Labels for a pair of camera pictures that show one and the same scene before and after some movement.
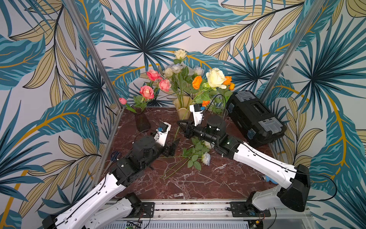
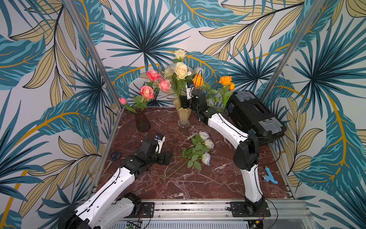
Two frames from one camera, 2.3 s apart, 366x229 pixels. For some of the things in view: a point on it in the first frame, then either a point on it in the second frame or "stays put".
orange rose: x=197 y=82 stays put
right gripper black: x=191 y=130 to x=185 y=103
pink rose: x=165 y=84 stays put
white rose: x=198 y=70 stays put
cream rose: x=216 y=78 to x=181 y=76
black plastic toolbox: x=250 y=119 stays put
